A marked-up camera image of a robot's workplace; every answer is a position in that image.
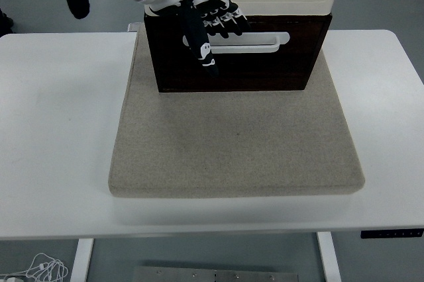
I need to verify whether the grey fabric mat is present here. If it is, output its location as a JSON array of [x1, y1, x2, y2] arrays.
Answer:
[[108, 23, 366, 199]]

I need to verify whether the black table control panel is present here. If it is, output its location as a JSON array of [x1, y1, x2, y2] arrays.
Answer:
[[360, 228, 424, 240]]

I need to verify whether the white cable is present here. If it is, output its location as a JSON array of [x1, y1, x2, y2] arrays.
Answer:
[[0, 252, 70, 282]]

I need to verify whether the white table leg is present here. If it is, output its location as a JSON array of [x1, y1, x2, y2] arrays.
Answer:
[[69, 238, 95, 282], [315, 231, 343, 282]]

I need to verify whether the dark wooden drawer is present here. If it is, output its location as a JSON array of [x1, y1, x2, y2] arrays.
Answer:
[[151, 20, 327, 56]]

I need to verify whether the white drawer handle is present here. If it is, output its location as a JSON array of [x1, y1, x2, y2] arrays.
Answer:
[[182, 31, 291, 54]]

